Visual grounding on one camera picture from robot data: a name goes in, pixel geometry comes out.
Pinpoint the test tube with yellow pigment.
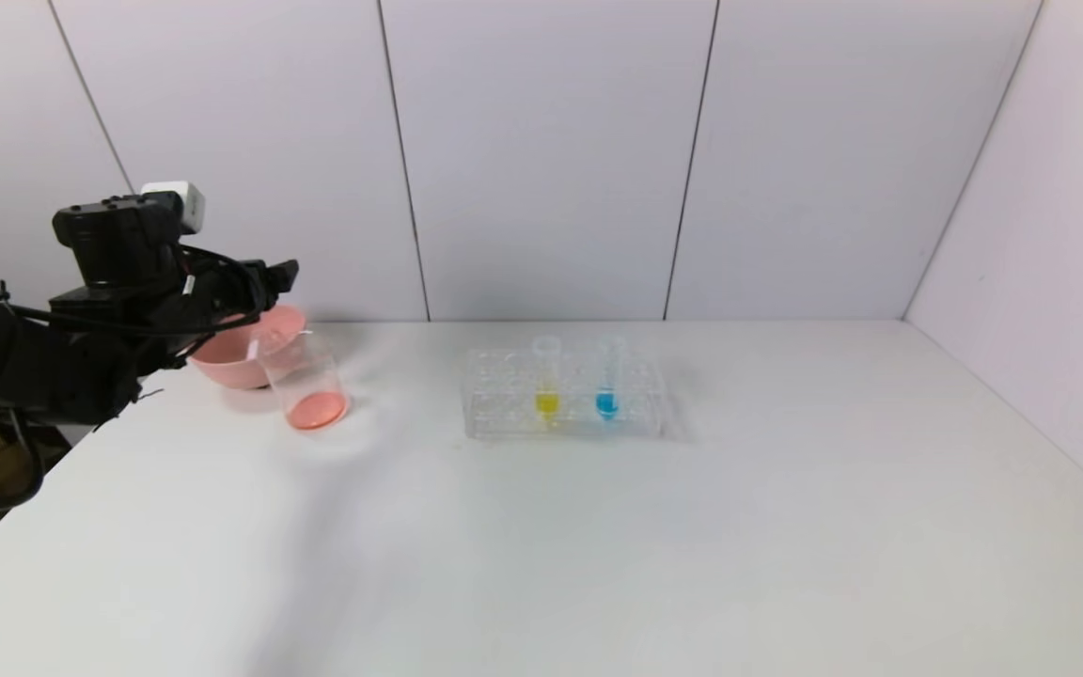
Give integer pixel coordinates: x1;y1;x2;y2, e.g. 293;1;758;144
530;336;563;421

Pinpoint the clear glass beaker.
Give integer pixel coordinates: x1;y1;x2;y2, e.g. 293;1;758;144
255;329;352;432

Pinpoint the white wrist camera with mount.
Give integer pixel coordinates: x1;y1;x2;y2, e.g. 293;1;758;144
53;181;207;288

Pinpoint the pink bowl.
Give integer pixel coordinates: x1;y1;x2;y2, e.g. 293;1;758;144
189;304;309;391

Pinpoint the clear plastic test tube rack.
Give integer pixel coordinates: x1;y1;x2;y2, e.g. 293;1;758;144
462;346;667;440

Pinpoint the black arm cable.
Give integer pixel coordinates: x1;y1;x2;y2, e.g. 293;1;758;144
0;277;256;520

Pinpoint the test tube with blue pigment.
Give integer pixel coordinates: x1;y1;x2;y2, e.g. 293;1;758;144
595;334;624;421

